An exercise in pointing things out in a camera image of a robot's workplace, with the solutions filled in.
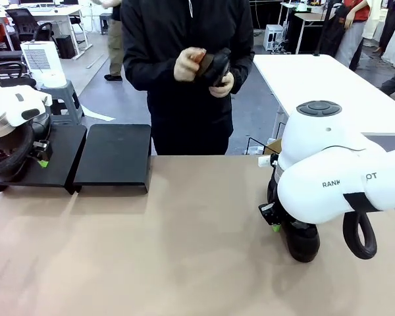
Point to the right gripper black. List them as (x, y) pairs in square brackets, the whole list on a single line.
[(276, 197)]

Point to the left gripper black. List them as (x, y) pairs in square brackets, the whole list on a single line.
[(42, 130)]

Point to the black leather shoe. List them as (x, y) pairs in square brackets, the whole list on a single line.
[(303, 245), (220, 62)]

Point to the wooden shoe brush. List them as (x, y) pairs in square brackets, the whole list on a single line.
[(204, 64)]

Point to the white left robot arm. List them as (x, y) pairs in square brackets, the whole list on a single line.
[(13, 102)]

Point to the person's left forearm black sleeve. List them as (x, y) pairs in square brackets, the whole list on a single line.
[(243, 69)]

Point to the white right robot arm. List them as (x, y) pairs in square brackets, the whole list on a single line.
[(316, 138)]

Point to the person's right forearm black sleeve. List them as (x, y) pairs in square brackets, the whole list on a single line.
[(145, 69)]

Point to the black metal shoe stand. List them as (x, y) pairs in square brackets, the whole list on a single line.
[(66, 158), (115, 158)]

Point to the black pole stand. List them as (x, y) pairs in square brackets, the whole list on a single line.
[(323, 29)]

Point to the person's left hand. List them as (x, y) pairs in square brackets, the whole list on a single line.
[(222, 91)]

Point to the person's right hand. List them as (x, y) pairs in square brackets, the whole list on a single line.
[(186, 67)]

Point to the white paper shoe stuffing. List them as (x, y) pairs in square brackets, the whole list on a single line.
[(298, 224)]

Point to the grey plastic stool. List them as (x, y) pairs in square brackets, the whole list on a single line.
[(67, 98)]

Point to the white floor sheet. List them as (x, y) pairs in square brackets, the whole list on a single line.
[(95, 115)]

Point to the black office chair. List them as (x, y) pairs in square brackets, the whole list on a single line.
[(23, 23), (16, 80)]

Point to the white air purifier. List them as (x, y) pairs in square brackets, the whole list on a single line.
[(42, 62)]

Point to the black computer tower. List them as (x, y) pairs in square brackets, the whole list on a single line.
[(66, 46)]

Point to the bystander in khaki trousers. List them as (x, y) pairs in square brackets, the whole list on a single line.
[(115, 39)]

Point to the white office desk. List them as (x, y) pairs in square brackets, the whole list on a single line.
[(52, 12)]

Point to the small grey stool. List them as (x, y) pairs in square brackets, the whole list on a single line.
[(105, 23)]

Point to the white computer case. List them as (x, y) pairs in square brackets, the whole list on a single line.
[(273, 36)]

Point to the person in black jacket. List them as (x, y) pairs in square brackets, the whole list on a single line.
[(191, 33)]

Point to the black hanging apron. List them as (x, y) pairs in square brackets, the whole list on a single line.
[(335, 33)]

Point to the mannequin with red top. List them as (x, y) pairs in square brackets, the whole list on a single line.
[(352, 39)]

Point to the wooden top desk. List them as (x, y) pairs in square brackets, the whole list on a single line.
[(312, 16)]

